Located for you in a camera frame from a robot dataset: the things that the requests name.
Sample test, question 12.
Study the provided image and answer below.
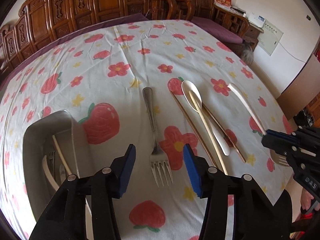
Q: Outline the white electrical panel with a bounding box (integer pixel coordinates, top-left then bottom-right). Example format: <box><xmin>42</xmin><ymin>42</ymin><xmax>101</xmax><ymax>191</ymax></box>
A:
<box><xmin>258</xmin><ymin>20</ymin><xmax>284</xmax><ymax>56</ymax></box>

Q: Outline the beige chopstick in tray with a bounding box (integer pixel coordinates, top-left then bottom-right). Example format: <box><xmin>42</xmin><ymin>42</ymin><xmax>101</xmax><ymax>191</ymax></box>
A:
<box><xmin>52</xmin><ymin>135</ymin><xmax>72</xmax><ymax>175</ymax></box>

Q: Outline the white spoon on table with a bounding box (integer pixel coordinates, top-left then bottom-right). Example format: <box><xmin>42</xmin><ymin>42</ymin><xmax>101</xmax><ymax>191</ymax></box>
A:
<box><xmin>181</xmin><ymin>80</ymin><xmax>230</xmax><ymax>157</ymax></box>

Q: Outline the wooden chair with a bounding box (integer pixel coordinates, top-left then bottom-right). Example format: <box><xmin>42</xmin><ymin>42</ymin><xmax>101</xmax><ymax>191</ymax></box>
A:
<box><xmin>143</xmin><ymin>0</ymin><xmax>195</xmax><ymax>21</ymax></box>

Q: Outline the white curved spoon handle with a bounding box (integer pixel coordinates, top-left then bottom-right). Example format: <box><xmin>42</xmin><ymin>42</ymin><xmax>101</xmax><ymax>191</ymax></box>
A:
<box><xmin>228</xmin><ymin>83</ymin><xmax>266</xmax><ymax>135</ymax></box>

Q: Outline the brown chopstick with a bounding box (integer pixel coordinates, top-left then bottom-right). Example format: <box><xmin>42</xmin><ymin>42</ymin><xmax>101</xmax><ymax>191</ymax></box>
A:
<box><xmin>202</xmin><ymin>103</ymin><xmax>246</xmax><ymax>163</ymax></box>
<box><xmin>170</xmin><ymin>92</ymin><xmax>217</xmax><ymax>167</ymax></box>

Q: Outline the metal rectangular tray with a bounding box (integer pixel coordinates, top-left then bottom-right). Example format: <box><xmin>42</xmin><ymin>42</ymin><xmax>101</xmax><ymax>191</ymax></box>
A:
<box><xmin>23</xmin><ymin>110</ymin><xmax>94</xmax><ymax>219</ymax></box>

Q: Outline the person's right hand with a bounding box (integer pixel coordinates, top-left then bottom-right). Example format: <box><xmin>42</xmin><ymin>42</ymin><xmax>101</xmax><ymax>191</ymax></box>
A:
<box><xmin>300</xmin><ymin>189</ymin><xmax>314</xmax><ymax>211</ymax></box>

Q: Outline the white plastic spoon in tray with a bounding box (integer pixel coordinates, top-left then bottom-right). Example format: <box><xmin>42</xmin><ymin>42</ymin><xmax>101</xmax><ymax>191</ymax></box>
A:
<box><xmin>42</xmin><ymin>155</ymin><xmax>59</xmax><ymax>191</ymax></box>

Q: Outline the red calendar card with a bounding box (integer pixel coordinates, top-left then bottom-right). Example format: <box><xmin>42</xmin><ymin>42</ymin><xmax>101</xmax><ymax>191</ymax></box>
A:
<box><xmin>214</xmin><ymin>0</ymin><xmax>232</xmax><ymax>9</ymax></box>

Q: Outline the beige chopstick on table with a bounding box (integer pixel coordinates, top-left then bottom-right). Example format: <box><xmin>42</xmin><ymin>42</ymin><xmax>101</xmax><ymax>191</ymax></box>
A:
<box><xmin>188</xmin><ymin>90</ymin><xmax>228</xmax><ymax>175</ymax></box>

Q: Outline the purple table cover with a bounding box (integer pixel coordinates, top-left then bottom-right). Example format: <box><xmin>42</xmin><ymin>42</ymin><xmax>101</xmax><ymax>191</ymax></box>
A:
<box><xmin>1</xmin><ymin>14</ymin><xmax>243</xmax><ymax>93</ymax></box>

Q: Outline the steel fork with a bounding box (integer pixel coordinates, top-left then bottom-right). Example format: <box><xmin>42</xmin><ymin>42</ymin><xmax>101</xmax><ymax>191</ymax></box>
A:
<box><xmin>143</xmin><ymin>87</ymin><xmax>174</xmax><ymax>187</ymax></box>

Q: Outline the floral strawberry tablecloth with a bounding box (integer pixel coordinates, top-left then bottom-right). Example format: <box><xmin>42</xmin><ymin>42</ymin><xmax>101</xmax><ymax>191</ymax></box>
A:
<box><xmin>1</xmin><ymin>20</ymin><xmax>292</xmax><ymax>239</ymax></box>

